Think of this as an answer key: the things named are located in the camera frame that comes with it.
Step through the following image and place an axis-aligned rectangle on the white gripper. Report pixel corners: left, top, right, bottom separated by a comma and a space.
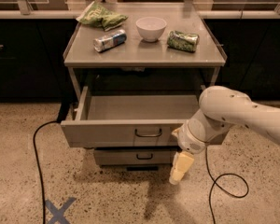
169, 110, 231, 185

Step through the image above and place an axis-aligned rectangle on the grey top drawer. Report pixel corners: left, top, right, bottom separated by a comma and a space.
60, 85, 230, 149

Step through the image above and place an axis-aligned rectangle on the grey drawer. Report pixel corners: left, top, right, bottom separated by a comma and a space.
93, 147, 177, 166
60, 85, 230, 149

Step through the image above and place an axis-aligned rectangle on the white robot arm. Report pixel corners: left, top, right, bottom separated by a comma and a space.
169, 86, 280, 185

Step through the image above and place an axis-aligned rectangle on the grey lower drawer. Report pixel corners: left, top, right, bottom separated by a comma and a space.
93, 147, 177, 166

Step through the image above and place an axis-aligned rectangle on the black counter with white top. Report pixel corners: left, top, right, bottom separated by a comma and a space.
0, 16, 280, 102

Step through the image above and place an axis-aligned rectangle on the green crushed soda can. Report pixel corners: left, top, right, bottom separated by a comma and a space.
167, 30, 200, 52

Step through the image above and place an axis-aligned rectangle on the grey metal cabinet table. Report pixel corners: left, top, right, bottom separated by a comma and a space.
63, 2, 228, 102

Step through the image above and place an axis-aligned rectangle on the white bowl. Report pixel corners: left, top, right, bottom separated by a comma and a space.
135, 17, 167, 42

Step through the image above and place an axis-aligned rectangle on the silver blue soda can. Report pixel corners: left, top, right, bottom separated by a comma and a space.
93, 29, 127, 52

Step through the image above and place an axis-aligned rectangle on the blue tape cross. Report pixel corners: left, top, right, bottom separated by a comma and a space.
45, 197, 76, 224

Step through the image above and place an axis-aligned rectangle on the green chip bag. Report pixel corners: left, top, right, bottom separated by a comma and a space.
77, 1, 128, 31

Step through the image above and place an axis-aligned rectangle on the black cable right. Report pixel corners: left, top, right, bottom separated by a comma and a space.
204, 147, 250, 224

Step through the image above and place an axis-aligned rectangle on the black cable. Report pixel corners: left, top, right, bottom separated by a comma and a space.
204, 147, 250, 224
32, 101, 72, 224

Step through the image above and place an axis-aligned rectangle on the black cable left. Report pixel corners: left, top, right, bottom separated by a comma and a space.
32, 101, 72, 224

